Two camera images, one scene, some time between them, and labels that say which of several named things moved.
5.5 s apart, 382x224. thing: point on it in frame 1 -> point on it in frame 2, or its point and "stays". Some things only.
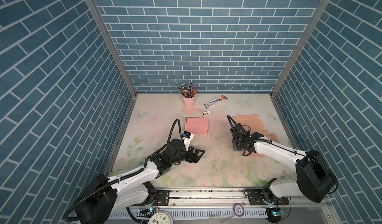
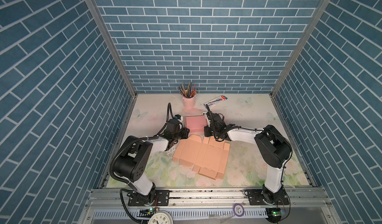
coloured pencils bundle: [189, 92] stays
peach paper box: [256, 125] -> [209, 156]
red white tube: [213, 102] stays
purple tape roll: [234, 210] stays
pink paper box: [197, 126] stays
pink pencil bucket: [189, 103] stays
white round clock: [162, 217] stays
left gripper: [196, 159] -> [185, 134]
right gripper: [235, 147] -> [206, 133]
